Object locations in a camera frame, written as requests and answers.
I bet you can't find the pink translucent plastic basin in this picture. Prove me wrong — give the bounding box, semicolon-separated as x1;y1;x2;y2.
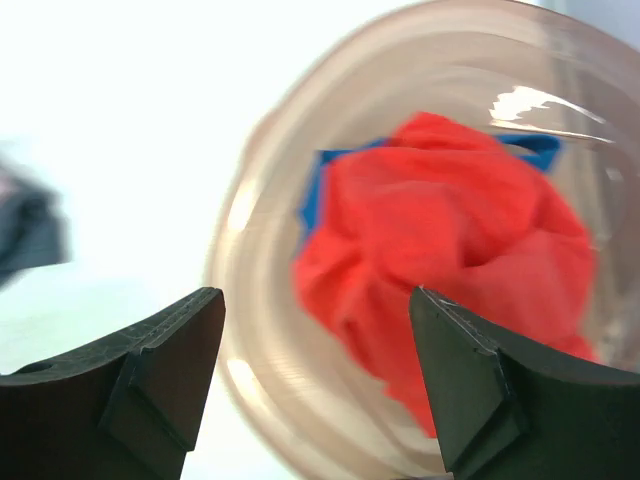
210;1;639;479

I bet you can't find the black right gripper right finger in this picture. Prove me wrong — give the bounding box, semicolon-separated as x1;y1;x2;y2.
409;288;639;479

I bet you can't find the red tank top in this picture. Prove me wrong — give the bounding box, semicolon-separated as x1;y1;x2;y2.
292;113;596;436

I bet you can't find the blue tank top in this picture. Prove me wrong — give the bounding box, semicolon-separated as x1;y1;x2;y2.
297;133;563;246

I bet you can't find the dark grey-blue tank top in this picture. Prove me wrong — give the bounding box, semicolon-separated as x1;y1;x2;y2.
1;153;69;285

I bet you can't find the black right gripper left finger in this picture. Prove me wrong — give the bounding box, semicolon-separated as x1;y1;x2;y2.
1;287;225;479

